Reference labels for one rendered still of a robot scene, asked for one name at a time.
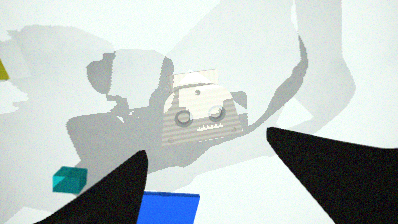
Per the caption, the small teal block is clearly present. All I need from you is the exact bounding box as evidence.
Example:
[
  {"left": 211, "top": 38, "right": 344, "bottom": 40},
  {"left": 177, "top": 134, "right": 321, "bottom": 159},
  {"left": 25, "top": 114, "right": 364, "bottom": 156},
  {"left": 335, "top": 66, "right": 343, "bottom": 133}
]
[{"left": 52, "top": 166, "right": 88, "bottom": 194}]

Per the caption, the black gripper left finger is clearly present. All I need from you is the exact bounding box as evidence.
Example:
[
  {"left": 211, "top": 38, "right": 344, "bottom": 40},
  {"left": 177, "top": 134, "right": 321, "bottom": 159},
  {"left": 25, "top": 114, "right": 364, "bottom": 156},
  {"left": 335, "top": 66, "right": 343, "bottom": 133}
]
[{"left": 34, "top": 150, "right": 148, "bottom": 224}]

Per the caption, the yellow flat bar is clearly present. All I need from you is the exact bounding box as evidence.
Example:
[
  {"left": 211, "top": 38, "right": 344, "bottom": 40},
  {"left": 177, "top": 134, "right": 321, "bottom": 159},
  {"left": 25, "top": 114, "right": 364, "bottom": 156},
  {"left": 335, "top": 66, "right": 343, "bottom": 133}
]
[{"left": 0, "top": 60, "right": 9, "bottom": 80}]

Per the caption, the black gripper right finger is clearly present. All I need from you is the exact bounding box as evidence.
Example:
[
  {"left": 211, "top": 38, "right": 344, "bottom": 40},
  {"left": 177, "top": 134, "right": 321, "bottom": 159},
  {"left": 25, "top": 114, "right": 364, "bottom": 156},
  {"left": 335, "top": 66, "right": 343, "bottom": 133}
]
[{"left": 266, "top": 127, "right": 398, "bottom": 224}]

